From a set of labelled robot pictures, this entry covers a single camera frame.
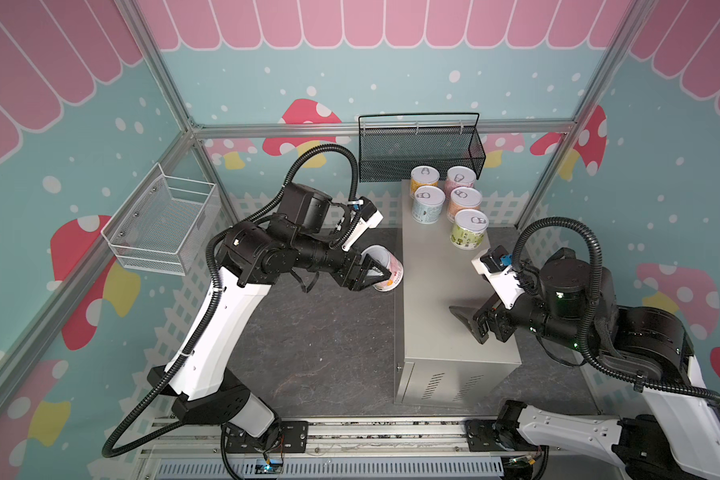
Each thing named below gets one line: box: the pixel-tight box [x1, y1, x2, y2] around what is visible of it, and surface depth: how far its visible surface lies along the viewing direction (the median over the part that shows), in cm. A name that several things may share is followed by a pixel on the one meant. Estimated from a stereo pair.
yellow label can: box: [410, 165, 440, 199], surface depth 79 cm
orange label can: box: [447, 186, 483, 223], surface depth 73 cm
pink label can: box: [444, 165, 477, 202], surface depth 77 cm
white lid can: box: [412, 185, 446, 225], surface depth 73 cm
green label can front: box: [450, 209, 489, 251], surface depth 68 cm
